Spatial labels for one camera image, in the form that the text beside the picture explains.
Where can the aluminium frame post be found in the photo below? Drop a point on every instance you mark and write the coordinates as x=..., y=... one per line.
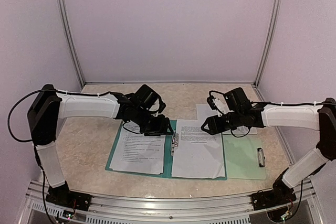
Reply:
x=70, y=42
x=268, y=42

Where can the blank white paper sheet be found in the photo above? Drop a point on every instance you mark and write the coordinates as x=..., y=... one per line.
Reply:
x=204, y=111

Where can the front aluminium rail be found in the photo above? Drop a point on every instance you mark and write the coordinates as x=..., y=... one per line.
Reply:
x=236, y=208

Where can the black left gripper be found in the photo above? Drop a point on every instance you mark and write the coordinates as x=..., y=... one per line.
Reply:
x=161, y=127

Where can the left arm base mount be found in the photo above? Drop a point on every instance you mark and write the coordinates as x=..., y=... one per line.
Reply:
x=63, y=196

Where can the left aluminium frame post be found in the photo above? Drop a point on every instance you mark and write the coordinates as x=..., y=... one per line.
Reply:
x=70, y=42

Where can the dark green folder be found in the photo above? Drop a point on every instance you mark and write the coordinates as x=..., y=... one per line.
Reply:
x=167, y=159

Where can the metal folder clip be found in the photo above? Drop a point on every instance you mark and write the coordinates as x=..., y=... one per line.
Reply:
x=174, y=143

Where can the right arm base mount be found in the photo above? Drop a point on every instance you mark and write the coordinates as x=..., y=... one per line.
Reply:
x=279, y=194

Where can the right aluminium frame post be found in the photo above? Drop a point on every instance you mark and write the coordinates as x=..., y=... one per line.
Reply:
x=268, y=42

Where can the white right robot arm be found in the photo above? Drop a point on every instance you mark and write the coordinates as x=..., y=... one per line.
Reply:
x=235, y=110

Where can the printed paper sheet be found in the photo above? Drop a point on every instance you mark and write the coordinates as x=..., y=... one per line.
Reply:
x=135, y=153

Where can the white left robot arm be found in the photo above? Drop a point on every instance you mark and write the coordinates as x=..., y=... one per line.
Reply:
x=144, y=108

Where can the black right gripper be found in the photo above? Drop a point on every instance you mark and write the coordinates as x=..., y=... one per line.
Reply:
x=213, y=124

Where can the printed paper stack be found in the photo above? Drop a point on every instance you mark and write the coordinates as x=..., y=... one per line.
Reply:
x=197, y=154

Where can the light green clipboard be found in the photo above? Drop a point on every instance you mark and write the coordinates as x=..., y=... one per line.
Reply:
x=244, y=157

